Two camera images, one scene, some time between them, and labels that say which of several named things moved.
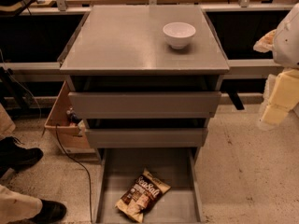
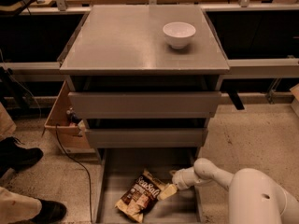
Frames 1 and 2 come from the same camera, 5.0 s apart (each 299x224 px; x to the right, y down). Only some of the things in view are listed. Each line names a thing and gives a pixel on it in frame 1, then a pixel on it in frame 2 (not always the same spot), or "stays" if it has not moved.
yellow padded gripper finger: x=265 y=42 -> x=173 y=172
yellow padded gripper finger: x=281 y=94 -> x=168 y=190
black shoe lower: x=50 y=213 stays
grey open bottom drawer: x=177 y=167 stays
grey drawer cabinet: x=137 y=92 stays
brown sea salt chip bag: x=145 y=192 stays
